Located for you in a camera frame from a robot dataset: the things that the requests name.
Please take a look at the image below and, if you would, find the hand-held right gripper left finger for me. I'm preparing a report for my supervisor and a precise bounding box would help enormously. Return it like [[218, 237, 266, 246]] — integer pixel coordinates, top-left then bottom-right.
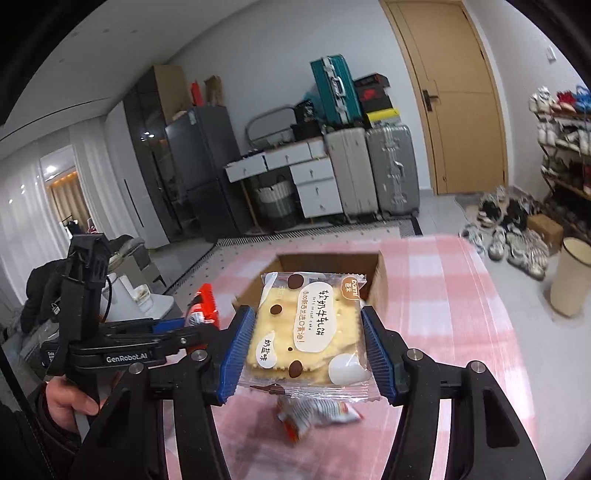
[[81, 305, 257, 480]]

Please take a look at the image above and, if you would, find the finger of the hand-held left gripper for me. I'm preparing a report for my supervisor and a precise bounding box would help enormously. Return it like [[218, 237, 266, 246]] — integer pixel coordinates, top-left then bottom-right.
[[164, 332, 218, 365], [150, 318, 218, 334]]

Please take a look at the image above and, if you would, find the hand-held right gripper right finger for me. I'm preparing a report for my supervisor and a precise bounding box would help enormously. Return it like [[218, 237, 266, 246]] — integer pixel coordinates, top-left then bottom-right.
[[360, 305, 548, 480]]

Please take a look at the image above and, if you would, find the small red snack packet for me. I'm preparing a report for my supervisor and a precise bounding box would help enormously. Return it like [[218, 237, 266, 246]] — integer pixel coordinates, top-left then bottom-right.
[[185, 283, 221, 330]]

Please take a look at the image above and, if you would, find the clear cracker packet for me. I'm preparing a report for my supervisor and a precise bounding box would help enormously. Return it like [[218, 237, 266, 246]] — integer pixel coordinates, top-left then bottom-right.
[[239, 271, 384, 406]]

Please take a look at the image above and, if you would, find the person's left forearm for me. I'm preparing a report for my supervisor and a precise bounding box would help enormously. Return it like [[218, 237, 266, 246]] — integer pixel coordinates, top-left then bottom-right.
[[0, 383, 84, 480]]

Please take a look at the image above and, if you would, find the person's left hand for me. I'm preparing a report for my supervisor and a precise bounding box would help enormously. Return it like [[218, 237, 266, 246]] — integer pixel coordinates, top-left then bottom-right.
[[45, 376, 100, 431]]

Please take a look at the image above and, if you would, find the white side table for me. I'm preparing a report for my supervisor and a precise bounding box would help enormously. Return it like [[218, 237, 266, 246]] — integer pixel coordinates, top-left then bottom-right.
[[104, 274, 185, 321]]

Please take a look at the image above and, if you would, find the grey chair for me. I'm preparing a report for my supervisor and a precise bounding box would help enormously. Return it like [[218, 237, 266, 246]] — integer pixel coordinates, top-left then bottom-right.
[[108, 234, 167, 289]]

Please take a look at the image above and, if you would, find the dark jacket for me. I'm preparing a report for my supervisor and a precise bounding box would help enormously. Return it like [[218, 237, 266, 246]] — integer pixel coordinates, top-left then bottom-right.
[[23, 258, 70, 326]]

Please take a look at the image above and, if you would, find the patterned floor rug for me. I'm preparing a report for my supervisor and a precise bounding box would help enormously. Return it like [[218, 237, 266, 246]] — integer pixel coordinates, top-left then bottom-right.
[[164, 217, 423, 296]]

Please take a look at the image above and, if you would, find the orange white snack packet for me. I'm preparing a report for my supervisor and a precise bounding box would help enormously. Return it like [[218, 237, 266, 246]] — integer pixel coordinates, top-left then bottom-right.
[[276, 397, 363, 444]]

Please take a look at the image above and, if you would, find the pink checked tablecloth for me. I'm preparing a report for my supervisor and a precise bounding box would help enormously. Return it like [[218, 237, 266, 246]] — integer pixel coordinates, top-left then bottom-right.
[[159, 234, 522, 480]]

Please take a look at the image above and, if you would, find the white wardrobe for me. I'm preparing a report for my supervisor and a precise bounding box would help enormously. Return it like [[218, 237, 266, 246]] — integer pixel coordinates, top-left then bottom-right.
[[104, 102, 169, 250]]

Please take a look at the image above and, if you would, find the dark grey fridge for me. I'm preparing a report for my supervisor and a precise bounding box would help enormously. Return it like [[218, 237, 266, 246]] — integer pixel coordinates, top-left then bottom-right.
[[165, 107, 243, 243]]

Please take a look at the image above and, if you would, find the grey white laundry basket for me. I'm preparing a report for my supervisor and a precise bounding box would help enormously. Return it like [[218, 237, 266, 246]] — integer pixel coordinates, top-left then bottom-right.
[[253, 178, 298, 232]]

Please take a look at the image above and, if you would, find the white curtain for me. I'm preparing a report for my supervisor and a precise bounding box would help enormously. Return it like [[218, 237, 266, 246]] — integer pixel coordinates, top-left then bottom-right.
[[0, 124, 130, 301]]

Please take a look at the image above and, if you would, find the tall dark cabinet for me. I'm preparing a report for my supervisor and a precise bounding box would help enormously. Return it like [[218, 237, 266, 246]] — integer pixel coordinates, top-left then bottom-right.
[[124, 65, 190, 247]]

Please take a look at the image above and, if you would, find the pile of shoes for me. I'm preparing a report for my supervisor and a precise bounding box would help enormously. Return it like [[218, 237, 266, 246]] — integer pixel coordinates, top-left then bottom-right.
[[459, 185, 552, 281]]

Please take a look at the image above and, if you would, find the beige suitcase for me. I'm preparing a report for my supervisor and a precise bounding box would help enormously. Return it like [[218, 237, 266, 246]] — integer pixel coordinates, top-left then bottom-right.
[[323, 127, 380, 224]]

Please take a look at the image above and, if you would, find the white drawer desk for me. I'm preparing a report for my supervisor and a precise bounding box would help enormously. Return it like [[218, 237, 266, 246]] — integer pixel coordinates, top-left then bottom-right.
[[225, 138, 345, 220]]

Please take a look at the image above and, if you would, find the silver suitcase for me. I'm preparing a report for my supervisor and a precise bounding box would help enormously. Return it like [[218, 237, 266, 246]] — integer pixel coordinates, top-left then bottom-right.
[[366, 124, 421, 220]]

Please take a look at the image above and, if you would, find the beige waste bin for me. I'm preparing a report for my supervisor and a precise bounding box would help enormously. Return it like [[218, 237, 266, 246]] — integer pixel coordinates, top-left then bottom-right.
[[550, 237, 591, 318]]

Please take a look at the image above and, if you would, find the small cardboard box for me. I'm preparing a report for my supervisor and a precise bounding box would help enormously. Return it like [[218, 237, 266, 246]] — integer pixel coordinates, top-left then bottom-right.
[[526, 213, 565, 250]]

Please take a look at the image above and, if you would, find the brown paper bag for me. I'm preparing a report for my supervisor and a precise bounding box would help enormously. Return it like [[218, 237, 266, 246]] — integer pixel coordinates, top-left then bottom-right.
[[203, 75, 223, 107]]

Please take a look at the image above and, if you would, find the yellow black shoebox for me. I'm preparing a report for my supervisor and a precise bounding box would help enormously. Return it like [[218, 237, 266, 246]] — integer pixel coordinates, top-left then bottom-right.
[[365, 108, 402, 129]]

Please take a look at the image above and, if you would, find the black printed box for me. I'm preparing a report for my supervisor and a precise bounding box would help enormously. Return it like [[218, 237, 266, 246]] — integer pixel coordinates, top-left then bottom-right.
[[294, 99, 324, 141]]

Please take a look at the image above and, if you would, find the black red shoebox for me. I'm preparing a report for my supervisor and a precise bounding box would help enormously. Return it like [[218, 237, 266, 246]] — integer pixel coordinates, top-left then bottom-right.
[[359, 85, 394, 114]]

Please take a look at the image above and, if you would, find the wooden shoe rack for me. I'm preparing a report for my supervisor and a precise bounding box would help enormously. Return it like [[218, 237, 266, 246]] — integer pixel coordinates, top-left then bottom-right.
[[529, 85, 591, 241]]

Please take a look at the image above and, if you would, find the teal suitcase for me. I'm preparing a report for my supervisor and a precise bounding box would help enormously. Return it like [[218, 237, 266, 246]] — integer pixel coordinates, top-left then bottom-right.
[[310, 54, 363, 130]]

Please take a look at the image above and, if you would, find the wooden door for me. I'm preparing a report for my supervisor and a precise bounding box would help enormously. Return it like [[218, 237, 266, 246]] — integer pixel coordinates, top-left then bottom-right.
[[381, 0, 509, 195]]

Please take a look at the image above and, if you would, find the arched metal frame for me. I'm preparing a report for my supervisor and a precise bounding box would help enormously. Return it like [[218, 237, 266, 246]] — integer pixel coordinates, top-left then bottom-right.
[[245, 106, 296, 151]]

